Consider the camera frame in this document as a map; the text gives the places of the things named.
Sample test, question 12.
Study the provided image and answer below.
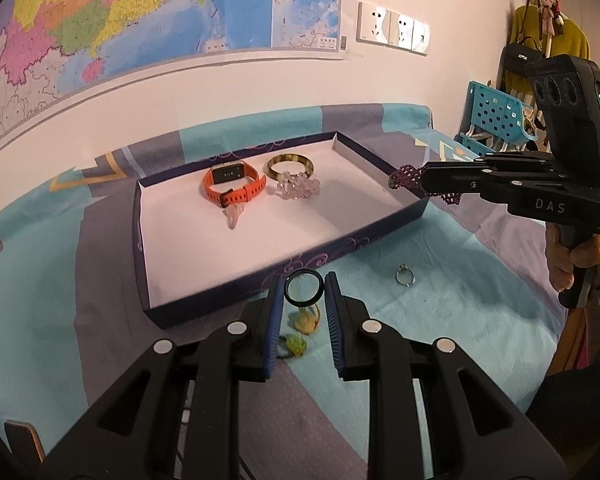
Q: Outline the brown wooden board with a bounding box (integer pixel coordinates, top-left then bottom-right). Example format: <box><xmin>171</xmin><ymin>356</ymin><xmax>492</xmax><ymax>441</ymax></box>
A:
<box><xmin>4</xmin><ymin>420</ymin><xmax>47</xmax><ymax>471</ymax></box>

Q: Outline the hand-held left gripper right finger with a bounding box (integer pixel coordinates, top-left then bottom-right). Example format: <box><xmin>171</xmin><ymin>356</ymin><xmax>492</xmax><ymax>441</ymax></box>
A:
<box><xmin>324</xmin><ymin>271</ymin><xmax>568</xmax><ymax>480</ymax></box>

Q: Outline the black handbag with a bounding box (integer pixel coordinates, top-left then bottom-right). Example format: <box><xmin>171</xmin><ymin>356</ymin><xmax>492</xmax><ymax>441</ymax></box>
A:
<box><xmin>502</xmin><ymin>35</ymin><xmax>543</xmax><ymax>83</ymax></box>

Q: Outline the green mottled bangle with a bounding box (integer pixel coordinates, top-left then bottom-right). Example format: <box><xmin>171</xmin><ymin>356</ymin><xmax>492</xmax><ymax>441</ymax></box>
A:
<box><xmin>265</xmin><ymin>154</ymin><xmax>315</xmax><ymax>180</ymax></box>

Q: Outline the white coat rack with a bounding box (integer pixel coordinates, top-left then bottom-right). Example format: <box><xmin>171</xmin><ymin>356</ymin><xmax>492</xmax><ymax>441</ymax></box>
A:
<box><xmin>527</xmin><ymin>0</ymin><xmax>566</xmax><ymax>61</ymax></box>

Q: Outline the navy cardboard box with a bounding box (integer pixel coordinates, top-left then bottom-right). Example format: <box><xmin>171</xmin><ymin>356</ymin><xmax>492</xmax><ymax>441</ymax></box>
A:
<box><xmin>132</xmin><ymin>130</ymin><xmax>431</xmax><ymax>330</ymax></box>

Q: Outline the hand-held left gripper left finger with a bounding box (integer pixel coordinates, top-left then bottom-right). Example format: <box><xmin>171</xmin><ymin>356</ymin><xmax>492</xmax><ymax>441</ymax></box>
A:
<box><xmin>37</xmin><ymin>275</ymin><xmax>286</xmax><ymax>480</ymax></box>

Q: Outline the black ring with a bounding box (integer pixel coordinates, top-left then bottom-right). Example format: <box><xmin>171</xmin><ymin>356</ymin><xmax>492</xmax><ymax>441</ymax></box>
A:
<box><xmin>285</xmin><ymin>270</ymin><xmax>325</xmax><ymax>307</ymax></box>

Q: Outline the white wall switch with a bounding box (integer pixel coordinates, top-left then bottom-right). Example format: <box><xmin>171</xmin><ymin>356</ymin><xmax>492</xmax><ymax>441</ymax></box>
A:
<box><xmin>411</xmin><ymin>19</ymin><xmax>431</xmax><ymax>55</ymax></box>

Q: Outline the purple bead bracelet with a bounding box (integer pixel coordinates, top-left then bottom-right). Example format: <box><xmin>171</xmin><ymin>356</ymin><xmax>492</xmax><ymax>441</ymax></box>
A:
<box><xmin>387</xmin><ymin>162</ymin><xmax>463</xmax><ymax>207</ymax></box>

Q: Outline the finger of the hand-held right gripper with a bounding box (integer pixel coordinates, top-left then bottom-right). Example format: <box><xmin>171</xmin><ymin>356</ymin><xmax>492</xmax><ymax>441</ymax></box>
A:
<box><xmin>424</xmin><ymin>170</ymin><xmax>556</xmax><ymax>206</ymax></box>
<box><xmin>422</xmin><ymin>152</ymin><xmax>556</xmax><ymax>178</ymax></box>

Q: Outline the blue plastic basket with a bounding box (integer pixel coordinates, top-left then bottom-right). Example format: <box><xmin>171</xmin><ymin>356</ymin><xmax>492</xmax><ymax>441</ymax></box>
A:
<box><xmin>452</xmin><ymin>80</ymin><xmax>548</xmax><ymax>161</ymax></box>

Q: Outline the teal and grey printed blanket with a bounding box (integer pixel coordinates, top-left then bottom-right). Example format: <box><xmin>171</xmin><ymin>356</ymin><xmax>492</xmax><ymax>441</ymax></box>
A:
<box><xmin>0</xmin><ymin>102</ymin><xmax>571</xmax><ymax>480</ymax></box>

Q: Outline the colourful wall map poster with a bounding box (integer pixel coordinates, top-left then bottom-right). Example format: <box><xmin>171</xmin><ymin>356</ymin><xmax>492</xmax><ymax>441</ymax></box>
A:
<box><xmin>0</xmin><ymin>0</ymin><xmax>348</xmax><ymax>166</ymax></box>

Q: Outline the clear crystal bead bracelet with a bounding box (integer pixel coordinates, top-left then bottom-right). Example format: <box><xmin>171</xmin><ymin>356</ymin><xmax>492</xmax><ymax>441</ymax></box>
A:
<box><xmin>276</xmin><ymin>172</ymin><xmax>322</xmax><ymax>201</ymax></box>

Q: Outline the yellow hanging coat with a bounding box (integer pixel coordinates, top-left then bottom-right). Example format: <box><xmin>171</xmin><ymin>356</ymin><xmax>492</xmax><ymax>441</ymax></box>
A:
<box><xmin>502</xmin><ymin>5</ymin><xmax>592</xmax><ymax>106</ymax></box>

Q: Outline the small plush doll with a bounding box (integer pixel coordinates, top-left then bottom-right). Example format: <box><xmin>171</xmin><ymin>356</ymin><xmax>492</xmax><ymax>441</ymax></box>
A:
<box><xmin>539</xmin><ymin>0</ymin><xmax>566</xmax><ymax>36</ymax></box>

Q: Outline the person's right hand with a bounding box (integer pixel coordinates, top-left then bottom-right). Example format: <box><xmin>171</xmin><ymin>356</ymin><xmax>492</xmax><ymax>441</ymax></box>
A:
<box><xmin>545</xmin><ymin>225</ymin><xmax>600</xmax><ymax>293</ymax></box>

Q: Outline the white wall socket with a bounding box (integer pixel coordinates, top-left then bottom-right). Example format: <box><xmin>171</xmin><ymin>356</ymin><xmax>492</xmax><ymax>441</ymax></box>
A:
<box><xmin>389</xmin><ymin>10</ymin><xmax>416</xmax><ymax>51</ymax></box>
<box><xmin>356</xmin><ymin>1</ymin><xmax>393</xmax><ymax>46</ymax></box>

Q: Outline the orange smart watch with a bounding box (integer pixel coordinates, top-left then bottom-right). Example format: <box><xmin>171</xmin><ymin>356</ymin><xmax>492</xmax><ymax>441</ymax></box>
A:
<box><xmin>201</xmin><ymin>160</ymin><xmax>267</xmax><ymax>208</ymax></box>

